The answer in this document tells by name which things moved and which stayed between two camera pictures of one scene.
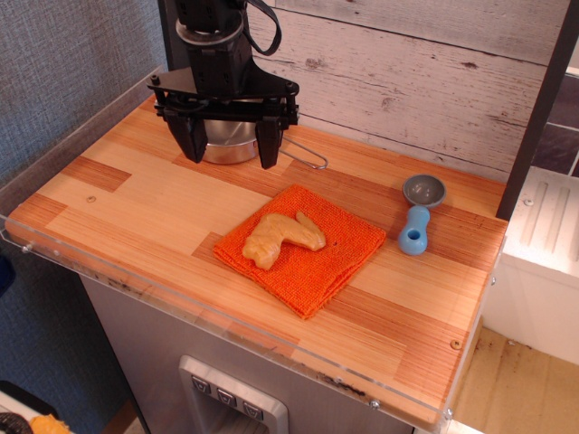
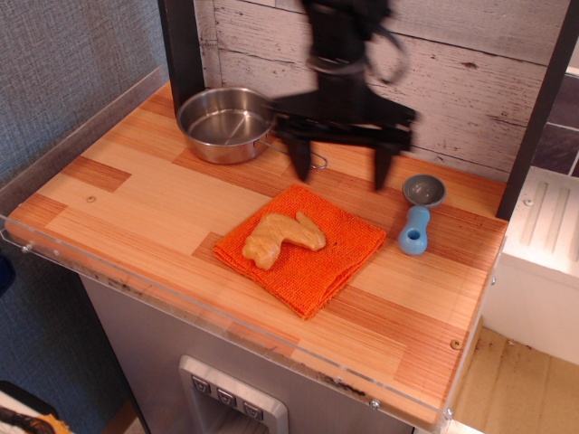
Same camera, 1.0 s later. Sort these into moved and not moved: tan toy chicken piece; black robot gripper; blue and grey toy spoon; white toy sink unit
Moved: black robot gripper
Not moved: blue and grey toy spoon; white toy sink unit; tan toy chicken piece
